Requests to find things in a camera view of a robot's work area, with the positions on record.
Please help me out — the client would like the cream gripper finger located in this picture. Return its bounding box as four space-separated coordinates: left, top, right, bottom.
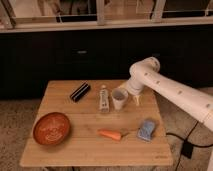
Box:
133 95 142 106

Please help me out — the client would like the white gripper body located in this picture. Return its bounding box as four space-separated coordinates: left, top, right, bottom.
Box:
125 79 144 96

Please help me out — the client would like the white ceramic cup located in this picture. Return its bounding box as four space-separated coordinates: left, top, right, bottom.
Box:
111 88 128 110

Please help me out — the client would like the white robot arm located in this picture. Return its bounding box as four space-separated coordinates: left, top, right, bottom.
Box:
125 57 213 132

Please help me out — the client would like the orange ceramic bowl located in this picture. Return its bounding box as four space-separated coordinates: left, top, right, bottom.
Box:
33 112 71 146

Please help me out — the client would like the small clear bottle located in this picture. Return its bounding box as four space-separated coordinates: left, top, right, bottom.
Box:
99 85 110 113

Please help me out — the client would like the blue sponge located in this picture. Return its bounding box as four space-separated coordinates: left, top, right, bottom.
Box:
137 120 156 141

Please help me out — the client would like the orange carrot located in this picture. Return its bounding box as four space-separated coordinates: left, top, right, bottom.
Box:
98 129 127 141

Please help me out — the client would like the wooden table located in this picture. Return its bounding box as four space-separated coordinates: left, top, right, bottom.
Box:
20 80 173 167

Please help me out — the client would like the black rectangular box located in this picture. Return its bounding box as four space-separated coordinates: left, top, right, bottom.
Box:
70 83 91 102

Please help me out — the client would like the black power adapter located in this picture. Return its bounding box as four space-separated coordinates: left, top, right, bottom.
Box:
181 141 193 159

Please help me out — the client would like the dark cabinet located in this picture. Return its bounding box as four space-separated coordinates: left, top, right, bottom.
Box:
0 25 213 99

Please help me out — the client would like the black power cable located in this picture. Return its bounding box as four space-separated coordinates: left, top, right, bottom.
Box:
165 121 213 171

